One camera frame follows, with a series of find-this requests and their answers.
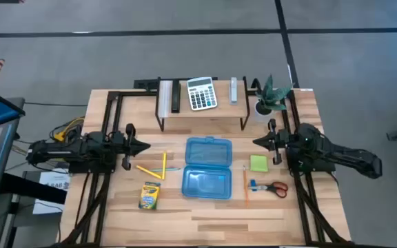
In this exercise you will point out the yellow green crayon box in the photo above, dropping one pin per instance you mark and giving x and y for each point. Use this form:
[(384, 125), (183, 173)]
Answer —
[(149, 196)]

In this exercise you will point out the teal pen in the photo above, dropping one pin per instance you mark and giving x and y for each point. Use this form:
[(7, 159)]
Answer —
[(172, 169)]

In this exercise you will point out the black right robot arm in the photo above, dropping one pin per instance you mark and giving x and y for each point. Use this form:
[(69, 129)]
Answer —
[(340, 155)]

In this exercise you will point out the black aluminium table frame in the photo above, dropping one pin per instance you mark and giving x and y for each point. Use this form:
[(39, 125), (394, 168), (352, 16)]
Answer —
[(110, 113)]

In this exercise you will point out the orange pencil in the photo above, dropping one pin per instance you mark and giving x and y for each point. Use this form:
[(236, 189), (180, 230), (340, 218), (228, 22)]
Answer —
[(245, 186)]

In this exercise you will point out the black power strip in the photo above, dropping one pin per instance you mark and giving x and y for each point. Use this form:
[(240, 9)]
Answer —
[(145, 84)]

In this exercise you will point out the black beam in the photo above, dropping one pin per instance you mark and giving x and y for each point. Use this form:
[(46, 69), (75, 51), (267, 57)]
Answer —
[(33, 187)]

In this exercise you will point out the white desk calculator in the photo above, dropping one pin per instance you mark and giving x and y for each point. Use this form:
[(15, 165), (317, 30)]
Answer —
[(202, 93)]

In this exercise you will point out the black stapler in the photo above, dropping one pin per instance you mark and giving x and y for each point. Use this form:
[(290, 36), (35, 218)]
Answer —
[(175, 96)]

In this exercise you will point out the blue plastic pencil case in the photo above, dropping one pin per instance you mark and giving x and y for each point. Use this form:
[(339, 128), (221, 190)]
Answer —
[(207, 179)]

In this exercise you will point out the grey stapler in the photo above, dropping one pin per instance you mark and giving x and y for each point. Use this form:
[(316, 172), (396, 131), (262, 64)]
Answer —
[(233, 90)]

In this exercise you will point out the white printed paper sheet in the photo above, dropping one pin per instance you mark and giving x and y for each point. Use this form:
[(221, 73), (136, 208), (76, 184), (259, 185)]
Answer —
[(52, 199)]

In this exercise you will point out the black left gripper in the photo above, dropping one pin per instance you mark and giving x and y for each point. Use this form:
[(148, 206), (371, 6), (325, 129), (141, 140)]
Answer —
[(128, 146)]

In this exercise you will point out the green snake plant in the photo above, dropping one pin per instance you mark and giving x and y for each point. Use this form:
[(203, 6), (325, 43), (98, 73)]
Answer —
[(271, 96)]

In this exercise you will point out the small blue eraser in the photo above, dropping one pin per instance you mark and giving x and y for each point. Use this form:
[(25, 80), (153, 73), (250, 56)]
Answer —
[(253, 182)]

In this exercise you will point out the white plant pot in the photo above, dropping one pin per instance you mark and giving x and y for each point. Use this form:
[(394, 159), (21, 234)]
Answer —
[(262, 116)]

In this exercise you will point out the wooden shelf riser black legs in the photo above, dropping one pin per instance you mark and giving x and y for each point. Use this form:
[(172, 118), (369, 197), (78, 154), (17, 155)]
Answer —
[(224, 108)]

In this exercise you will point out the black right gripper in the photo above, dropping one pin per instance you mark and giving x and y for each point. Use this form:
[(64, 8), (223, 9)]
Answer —
[(277, 143)]

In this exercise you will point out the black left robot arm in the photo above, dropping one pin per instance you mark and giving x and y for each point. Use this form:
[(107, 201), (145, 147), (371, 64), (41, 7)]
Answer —
[(57, 151)]

